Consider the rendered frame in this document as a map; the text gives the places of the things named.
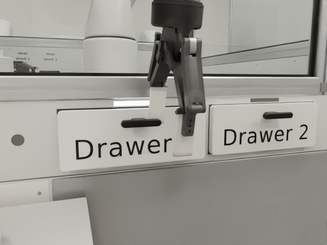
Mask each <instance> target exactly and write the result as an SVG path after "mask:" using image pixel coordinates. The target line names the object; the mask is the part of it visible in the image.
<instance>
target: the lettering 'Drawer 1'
mask: <svg viewBox="0 0 327 245"><path fill-rule="evenodd" d="M169 140H172V139H171V138H170V139H168V140H166V139H164V152H166V144H167V142H168V141H169ZM153 141H156V142H157V143H158V145H150V144H151V143H152V142H153ZM79 142H87V143H88V144H89V145H90V153H89V155H87V156H86V157H79V147H78V143H79ZM126 143H127V148H128V151H129V155H133V151H134V147H135V145H136V148H137V151H138V154H139V155H141V153H142V149H143V145H144V140H143V141H142V144H141V148H140V150H139V147H138V144H137V141H134V143H133V147H132V151H131V149H130V146H129V143H128V141H126ZM113 144H118V145H119V147H116V148H112V149H111V150H110V152H109V154H110V155H111V156H112V157H117V156H118V155H120V156H122V146H121V144H120V143H119V142H112V143H111V144H110V145H113ZM75 145H76V160H77V159H86V158H89V157H90V156H91V155H92V154H93V145H92V143H91V142H90V141H88V140H75ZM103 145H107V143H102V144H100V143H99V144H98V157H99V158H101V147H102V146H103ZM151 147H160V142H159V141H158V140H151V141H150V142H149V143H148V150H149V152H150V153H152V154H156V153H159V152H160V151H156V152H153V151H151V150H150V148H151ZM116 149H119V153H118V154H116V155H113V154H112V151H113V150H116Z"/></svg>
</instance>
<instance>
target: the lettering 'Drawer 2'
mask: <svg viewBox="0 0 327 245"><path fill-rule="evenodd" d="M302 126H305V127H306V130H305V132H304V133H303V134H302V135H301V137H300V138H299V139H300V140H303V139H307V137H306V138H302V137H303V135H304V134H305V133H306V131H307V130H308V126H307V125H306V124H303V125H301V126H300V127H302ZM291 130H292V129H290V130H288V129H287V139H286V140H288V135H289V132H290V131H291ZM227 131H232V132H233V133H234V136H235V137H234V141H233V142H232V143H226V134H227ZM279 131H281V132H282V134H281V135H277V132H279ZM250 133H254V136H250V137H248V143H249V144H252V143H254V142H255V143H256V132H254V131H251V132H249V134H250ZM272 133H273V130H271V133H270V137H269V136H268V131H265V134H264V138H263V137H262V132H261V131H260V136H261V142H264V139H265V136H266V134H267V140H268V142H270V140H271V136H272ZM243 134H246V132H243V133H242V132H240V143H239V144H241V141H242V135H243ZM283 135H284V132H283V130H277V131H276V133H275V140H276V141H283V139H281V140H278V139H277V137H276V136H283ZM250 138H254V141H253V142H250ZM235 141H236V132H235V130H232V129H225V130H224V146H225V145H232V144H234V143H235Z"/></svg>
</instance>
